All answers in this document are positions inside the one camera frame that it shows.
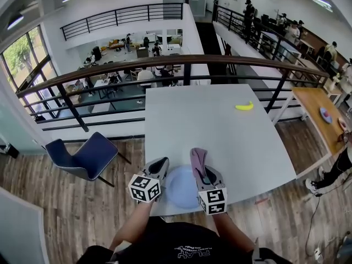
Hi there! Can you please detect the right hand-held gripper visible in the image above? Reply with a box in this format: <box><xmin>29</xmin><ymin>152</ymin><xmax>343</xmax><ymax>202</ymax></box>
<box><xmin>195</xmin><ymin>166</ymin><xmax>229</xmax><ymax>216</ymax></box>

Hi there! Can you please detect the yellow banana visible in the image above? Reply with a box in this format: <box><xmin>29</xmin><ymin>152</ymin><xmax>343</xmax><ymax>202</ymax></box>
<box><xmin>235</xmin><ymin>101</ymin><xmax>254</xmax><ymax>112</ymax></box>

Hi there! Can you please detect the large window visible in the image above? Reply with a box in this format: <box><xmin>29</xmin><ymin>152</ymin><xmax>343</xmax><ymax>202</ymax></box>
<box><xmin>1</xmin><ymin>26</ymin><xmax>58</xmax><ymax>93</ymax></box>

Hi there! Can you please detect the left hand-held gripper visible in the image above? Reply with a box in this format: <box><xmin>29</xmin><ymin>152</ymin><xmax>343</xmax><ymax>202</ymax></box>
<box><xmin>128</xmin><ymin>157</ymin><xmax>171</xmax><ymax>204</ymax></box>

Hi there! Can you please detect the white panel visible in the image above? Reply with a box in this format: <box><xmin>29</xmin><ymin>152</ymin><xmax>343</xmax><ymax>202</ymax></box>
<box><xmin>0</xmin><ymin>187</ymin><xmax>50</xmax><ymax>264</ymax></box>

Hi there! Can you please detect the wooden table with white legs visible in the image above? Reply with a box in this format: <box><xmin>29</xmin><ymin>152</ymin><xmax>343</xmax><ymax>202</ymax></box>
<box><xmin>274</xmin><ymin>86</ymin><xmax>350</xmax><ymax>180</ymax></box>

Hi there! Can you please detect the person's left forearm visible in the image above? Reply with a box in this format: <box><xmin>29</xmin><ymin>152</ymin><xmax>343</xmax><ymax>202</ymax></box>
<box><xmin>109</xmin><ymin>201</ymin><xmax>153</xmax><ymax>251</ymax></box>

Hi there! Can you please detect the person's black t-shirt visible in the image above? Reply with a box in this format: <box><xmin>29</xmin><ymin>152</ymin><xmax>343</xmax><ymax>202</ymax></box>
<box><xmin>76</xmin><ymin>221</ymin><xmax>292</xmax><ymax>264</ymax></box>

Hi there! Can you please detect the white square table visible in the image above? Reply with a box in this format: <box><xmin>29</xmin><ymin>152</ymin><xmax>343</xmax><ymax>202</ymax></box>
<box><xmin>144</xmin><ymin>84</ymin><xmax>298</xmax><ymax>217</ymax></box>

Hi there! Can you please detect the black floor cable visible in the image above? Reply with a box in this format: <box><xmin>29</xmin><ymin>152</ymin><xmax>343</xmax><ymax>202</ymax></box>
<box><xmin>307</xmin><ymin>195</ymin><xmax>322</xmax><ymax>249</ymax></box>

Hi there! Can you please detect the dark railing with wooden handrail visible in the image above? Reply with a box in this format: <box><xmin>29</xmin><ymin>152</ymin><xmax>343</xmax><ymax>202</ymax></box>
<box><xmin>16</xmin><ymin>54</ymin><xmax>331</xmax><ymax>133</ymax></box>

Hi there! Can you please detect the blue-grey oval object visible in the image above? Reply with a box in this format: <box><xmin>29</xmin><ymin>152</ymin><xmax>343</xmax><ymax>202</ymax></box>
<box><xmin>320</xmin><ymin>107</ymin><xmax>333</xmax><ymax>124</ymax></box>

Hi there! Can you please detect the grey shoulder strap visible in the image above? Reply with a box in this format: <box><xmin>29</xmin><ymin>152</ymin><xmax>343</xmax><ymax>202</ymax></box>
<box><xmin>252</xmin><ymin>238</ymin><xmax>261</xmax><ymax>261</ymax></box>

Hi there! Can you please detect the blue chair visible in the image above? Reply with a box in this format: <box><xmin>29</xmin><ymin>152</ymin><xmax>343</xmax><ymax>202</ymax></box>
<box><xmin>45</xmin><ymin>131</ymin><xmax>132</xmax><ymax>188</ymax></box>

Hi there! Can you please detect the person's right forearm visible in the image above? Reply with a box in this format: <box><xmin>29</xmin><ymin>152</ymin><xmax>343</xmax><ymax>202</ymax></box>
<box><xmin>213</xmin><ymin>212</ymin><xmax>255</xmax><ymax>254</ymax></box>

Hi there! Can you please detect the purple cloth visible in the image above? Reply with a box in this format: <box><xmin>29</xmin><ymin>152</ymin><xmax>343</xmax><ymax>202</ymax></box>
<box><xmin>189</xmin><ymin>147</ymin><xmax>209</xmax><ymax>185</ymax></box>

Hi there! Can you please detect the black balcony railing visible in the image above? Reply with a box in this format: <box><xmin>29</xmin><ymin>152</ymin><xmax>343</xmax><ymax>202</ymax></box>
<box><xmin>60</xmin><ymin>3</ymin><xmax>184</xmax><ymax>41</ymax></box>

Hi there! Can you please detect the big blue plate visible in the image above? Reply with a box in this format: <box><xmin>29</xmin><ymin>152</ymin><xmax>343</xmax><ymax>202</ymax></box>
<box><xmin>164</xmin><ymin>164</ymin><xmax>206</xmax><ymax>210</ymax></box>

